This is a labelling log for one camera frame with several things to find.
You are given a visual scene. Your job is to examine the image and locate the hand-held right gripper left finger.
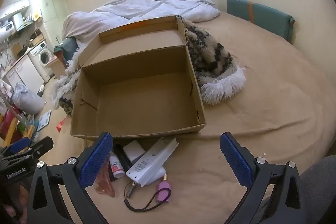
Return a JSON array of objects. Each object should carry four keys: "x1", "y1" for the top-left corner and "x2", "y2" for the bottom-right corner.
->
[{"x1": 26, "y1": 132, "x2": 113, "y2": 224}]

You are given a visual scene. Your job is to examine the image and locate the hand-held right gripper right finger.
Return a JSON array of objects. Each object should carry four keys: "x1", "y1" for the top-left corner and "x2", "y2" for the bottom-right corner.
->
[{"x1": 220, "y1": 132, "x2": 309, "y2": 224}]

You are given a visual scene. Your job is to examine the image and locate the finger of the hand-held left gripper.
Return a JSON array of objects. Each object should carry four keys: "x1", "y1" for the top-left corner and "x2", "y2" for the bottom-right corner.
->
[
  {"x1": 9, "y1": 137, "x2": 31, "y2": 153},
  {"x1": 0, "y1": 136, "x2": 54, "y2": 169}
]

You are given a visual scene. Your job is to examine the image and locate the pink hair claw clip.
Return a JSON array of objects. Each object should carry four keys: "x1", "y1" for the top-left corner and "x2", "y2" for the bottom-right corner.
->
[{"x1": 94, "y1": 161, "x2": 116, "y2": 198}]

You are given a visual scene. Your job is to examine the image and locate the white remote control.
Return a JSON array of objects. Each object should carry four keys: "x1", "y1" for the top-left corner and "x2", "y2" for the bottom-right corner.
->
[{"x1": 125, "y1": 137, "x2": 179, "y2": 187}]

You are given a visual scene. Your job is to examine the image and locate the pink perfume bottle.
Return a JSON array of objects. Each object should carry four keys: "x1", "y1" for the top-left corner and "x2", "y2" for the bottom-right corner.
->
[{"x1": 156, "y1": 173, "x2": 172, "y2": 204}]

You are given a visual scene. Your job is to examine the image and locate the cardboard box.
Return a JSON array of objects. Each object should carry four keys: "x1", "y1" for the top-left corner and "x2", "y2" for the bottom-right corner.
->
[{"x1": 70, "y1": 15, "x2": 207, "y2": 141}]

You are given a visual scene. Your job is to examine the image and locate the red and yellow wooden rack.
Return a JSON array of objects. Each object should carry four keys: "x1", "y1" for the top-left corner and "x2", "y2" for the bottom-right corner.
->
[{"x1": 0, "y1": 109, "x2": 34, "y2": 144}]

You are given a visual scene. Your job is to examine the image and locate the white bottle with red label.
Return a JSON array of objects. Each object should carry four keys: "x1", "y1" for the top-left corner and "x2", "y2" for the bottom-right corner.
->
[{"x1": 109, "y1": 152, "x2": 126, "y2": 178}]

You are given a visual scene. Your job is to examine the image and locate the bathroom scale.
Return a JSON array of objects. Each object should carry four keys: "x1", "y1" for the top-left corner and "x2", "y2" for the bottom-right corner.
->
[{"x1": 37, "y1": 109, "x2": 52, "y2": 131}]

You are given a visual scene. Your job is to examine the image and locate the white cube charger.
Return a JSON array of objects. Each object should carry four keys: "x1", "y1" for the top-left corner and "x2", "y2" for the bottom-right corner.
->
[{"x1": 123, "y1": 140, "x2": 146, "y2": 163}]

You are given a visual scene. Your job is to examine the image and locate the grey plastic bag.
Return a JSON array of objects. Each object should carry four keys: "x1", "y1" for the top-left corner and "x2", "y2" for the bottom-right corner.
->
[{"x1": 12, "y1": 82, "x2": 45, "y2": 115}]

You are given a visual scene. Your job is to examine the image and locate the white kitchen cabinet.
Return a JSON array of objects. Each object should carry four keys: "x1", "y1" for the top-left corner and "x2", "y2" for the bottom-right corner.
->
[{"x1": 5, "y1": 55, "x2": 45, "y2": 90}]

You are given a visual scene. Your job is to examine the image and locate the small beige stand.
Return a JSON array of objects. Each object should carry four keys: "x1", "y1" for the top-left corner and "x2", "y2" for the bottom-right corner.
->
[{"x1": 46, "y1": 57, "x2": 63, "y2": 77}]

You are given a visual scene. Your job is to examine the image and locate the person's right leg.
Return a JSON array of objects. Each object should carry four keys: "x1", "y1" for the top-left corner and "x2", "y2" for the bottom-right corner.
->
[{"x1": 299, "y1": 156, "x2": 336, "y2": 224}]

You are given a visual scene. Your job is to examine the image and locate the white washing machine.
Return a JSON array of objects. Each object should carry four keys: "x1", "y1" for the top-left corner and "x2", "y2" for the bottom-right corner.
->
[{"x1": 28, "y1": 42, "x2": 54, "y2": 80}]

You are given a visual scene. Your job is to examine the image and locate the dark teal cloth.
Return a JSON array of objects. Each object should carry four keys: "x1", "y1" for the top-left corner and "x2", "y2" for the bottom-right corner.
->
[{"x1": 54, "y1": 37, "x2": 79, "y2": 69}]

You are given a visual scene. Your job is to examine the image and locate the black and white furry blanket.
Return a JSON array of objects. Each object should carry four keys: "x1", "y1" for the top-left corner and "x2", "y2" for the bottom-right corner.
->
[{"x1": 51, "y1": 15, "x2": 247, "y2": 115}]

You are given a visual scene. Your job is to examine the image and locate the white water heater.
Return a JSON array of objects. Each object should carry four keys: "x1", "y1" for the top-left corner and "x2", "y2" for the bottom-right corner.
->
[{"x1": 13, "y1": 13, "x2": 24, "y2": 30}]

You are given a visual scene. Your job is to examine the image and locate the tall cream cupboard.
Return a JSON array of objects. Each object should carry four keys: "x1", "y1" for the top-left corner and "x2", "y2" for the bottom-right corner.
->
[{"x1": 38, "y1": 0, "x2": 66, "y2": 41}]

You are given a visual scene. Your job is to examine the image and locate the white range hood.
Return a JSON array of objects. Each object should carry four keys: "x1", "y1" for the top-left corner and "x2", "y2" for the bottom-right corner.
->
[{"x1": 0, "y1": 0, "x2": 30, "y2": 14}]

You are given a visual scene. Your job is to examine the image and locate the green cushion with orange stripe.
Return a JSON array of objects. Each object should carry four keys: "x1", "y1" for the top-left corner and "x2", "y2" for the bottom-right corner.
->
[{"x1": 226, "y1": 0, "x2": 295, "y2": 43}]

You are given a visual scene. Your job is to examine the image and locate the white duvet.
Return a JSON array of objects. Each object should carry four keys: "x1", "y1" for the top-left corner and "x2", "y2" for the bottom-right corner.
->
[{"x1": 62, "y1": 0, "x2": 220, "y2": 39}]

